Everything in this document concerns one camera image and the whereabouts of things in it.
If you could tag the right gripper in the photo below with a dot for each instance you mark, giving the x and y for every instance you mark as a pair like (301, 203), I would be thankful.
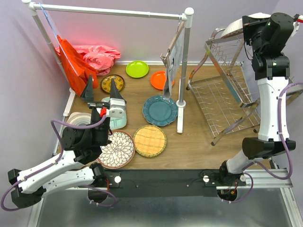
(249, 24)

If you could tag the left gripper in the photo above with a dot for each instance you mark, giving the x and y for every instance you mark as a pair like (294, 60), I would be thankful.
(88, 95)

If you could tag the large floral ceramic plate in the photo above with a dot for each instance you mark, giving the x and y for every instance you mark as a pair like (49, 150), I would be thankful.
(236, 27)

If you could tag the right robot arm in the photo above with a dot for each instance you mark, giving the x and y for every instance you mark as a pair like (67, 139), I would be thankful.
(272, 72)

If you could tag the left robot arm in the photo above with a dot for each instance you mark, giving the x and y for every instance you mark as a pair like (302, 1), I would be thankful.
(74, 165)

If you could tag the metal dish rack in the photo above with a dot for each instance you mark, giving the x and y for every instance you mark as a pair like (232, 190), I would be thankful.
(220, 87)

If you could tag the dark yellow patterned plate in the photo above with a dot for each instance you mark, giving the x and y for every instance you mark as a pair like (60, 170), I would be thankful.
(106, 83)

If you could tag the light blue divided tray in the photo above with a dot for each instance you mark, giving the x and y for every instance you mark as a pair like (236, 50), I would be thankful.
(117, 123)

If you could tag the white striped plate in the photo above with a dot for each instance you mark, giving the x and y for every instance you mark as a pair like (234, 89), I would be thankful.
(79, 119)

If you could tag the orange garment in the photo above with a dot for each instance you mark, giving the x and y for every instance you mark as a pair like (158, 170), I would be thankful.
(77, 83)

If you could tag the pink plastic bag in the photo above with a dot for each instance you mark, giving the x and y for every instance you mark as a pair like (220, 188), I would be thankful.
(100, 57)

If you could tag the lime green plate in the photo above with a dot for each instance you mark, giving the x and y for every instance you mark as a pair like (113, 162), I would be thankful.
(137, 69)

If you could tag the orange plastic plate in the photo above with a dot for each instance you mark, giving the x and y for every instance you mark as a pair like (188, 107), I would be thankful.
(158, 79)

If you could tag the brown rim floral plate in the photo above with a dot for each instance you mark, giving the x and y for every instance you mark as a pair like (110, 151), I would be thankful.
(119, 152)

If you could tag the teal scalloped plate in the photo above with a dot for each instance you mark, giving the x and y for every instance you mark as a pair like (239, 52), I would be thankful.
(160, 111)

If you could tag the woven bamboo plate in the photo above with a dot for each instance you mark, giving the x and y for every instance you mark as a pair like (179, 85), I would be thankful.
(150, 141)

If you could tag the beige clip hanger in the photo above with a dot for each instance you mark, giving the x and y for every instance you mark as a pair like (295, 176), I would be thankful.
(178, 37)

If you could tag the grey panda towel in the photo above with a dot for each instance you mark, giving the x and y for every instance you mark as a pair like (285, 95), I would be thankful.
(176, 58)

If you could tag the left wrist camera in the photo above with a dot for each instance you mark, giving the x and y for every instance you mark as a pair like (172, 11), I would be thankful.
(117, 107)

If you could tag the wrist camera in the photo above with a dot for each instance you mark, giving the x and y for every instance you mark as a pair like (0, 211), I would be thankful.
(297, 21)
(117, 107)

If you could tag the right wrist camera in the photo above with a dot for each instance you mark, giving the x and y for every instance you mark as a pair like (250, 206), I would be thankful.
(297, 21)

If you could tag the white clothes rack frame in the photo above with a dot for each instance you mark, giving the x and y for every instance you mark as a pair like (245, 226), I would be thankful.
(186, 18)

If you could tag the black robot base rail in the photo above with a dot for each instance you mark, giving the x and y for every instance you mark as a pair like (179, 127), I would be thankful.
(130, 183)

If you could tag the blue wire hanger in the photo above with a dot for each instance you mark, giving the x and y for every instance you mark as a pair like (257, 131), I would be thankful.
(56, 36)

